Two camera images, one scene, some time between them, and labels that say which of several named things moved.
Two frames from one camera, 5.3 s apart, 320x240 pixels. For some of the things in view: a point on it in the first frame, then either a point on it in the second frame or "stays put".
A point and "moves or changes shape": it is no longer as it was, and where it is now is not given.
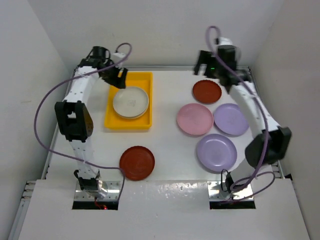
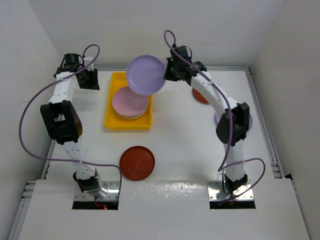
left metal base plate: (113, 193) stays put
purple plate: (217, 152) -> (218, 114)
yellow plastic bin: (113, 120) stays put
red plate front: (138, 162) stays put
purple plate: (231, 119) moves or changes shape
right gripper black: (205, 58) -> (167, 75)
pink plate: (195, 119) -> (128, 104)
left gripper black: (113, 81) -> (92, 84)
